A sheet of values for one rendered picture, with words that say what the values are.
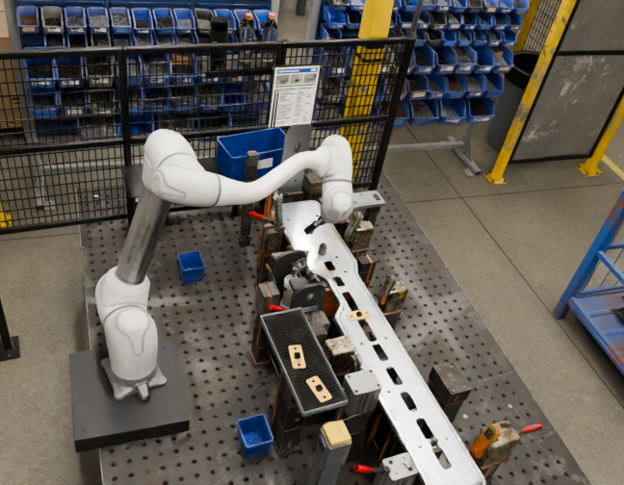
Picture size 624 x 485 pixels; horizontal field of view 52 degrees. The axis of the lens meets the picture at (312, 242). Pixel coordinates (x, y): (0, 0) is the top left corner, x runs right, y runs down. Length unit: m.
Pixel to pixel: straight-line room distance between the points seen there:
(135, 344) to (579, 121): 3.99
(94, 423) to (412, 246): 1.66
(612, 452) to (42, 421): 2.75
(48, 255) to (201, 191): 2.18
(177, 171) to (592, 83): 3.80
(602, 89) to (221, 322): 3.57
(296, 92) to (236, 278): 0.85
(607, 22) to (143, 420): 3.88
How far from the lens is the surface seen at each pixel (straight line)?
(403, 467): 1.90
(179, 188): 1.84
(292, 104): 2.86
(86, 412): 2.28
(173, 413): 2.26
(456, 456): 2.04
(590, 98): 5.23
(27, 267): 3.89
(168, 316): 2.60
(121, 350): 2.17
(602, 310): 4.11
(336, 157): 2.15
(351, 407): 1.98
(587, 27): 4.80
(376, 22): 2.90
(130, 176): 2.74
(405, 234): 3.17
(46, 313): 3.63
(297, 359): 1.90
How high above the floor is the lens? 2.64
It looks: 41 degrees down
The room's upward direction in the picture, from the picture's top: 11 degrees clockwise
